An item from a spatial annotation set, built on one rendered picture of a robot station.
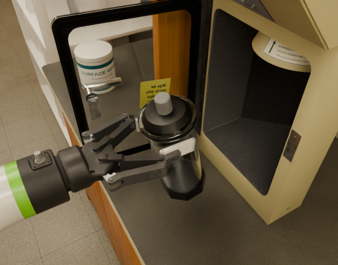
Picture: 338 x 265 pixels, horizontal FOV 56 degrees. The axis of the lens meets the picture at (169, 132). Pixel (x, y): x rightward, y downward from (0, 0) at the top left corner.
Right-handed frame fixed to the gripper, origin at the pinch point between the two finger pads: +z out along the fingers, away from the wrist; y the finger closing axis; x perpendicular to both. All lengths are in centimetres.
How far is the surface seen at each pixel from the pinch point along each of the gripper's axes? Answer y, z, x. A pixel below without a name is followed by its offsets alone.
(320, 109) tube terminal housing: -15.1, 20.3, -8.0
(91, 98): 17.9, -8.9, 0.3
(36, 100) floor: 204, -10, 121
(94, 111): 17.6, -8.9, 3.7
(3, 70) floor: 267, -26, 121
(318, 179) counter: -11, 41, 27
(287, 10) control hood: -10.9, 10.8, -24.9
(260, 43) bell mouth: 1.5, 21.1, -12.4
